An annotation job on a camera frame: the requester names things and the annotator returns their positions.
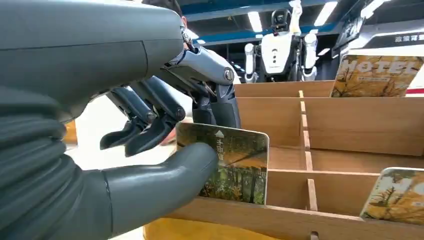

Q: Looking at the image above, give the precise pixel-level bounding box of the standing humanoid robot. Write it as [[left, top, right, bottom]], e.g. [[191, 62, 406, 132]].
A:
[[244, 0, 320, 84]]

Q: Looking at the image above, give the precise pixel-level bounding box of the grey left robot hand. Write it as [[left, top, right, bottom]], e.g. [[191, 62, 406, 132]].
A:
[[0, 0, 243, 238]]

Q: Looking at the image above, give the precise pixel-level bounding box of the ceiling light strip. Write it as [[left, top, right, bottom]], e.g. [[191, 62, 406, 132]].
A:
[[313, 0, 339, 27], [247, 11, 264, 33], [360, 0, 386, 20]]

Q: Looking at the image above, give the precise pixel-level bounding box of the white signboard with characters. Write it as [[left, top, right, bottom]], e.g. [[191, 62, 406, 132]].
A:
[[341, 19, 424, 58]]

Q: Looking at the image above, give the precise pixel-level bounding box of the autumn tree print card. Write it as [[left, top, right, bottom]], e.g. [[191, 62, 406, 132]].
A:
[[359, 166, 424, 227]]

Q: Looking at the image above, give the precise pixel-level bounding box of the wooden card box with dividers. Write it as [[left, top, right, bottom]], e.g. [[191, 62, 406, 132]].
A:
[[143, 80, 424, 240]]

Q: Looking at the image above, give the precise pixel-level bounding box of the hotel print card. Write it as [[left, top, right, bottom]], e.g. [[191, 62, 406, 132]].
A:
[[329, 54, 424, 99]]

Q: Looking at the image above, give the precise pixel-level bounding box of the forest print card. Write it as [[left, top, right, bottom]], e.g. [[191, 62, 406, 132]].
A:
[[175, 122, 270, 206]]

